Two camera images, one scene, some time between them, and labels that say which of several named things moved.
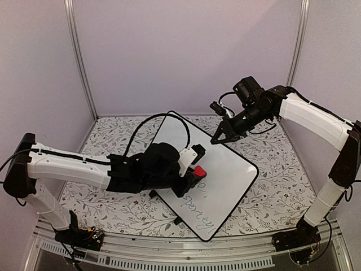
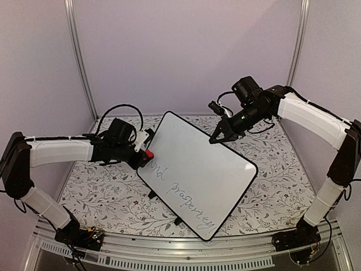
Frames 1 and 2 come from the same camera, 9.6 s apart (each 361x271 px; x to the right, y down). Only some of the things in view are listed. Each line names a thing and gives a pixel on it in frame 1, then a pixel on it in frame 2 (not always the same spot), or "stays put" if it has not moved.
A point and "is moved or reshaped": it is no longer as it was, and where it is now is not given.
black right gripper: [219, 130] stays put
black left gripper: [188, 184] → [137, 163]
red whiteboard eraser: [199, 171] is moved or reshaped
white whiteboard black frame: [212, 202] stays put
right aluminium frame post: [299, 43] stays put
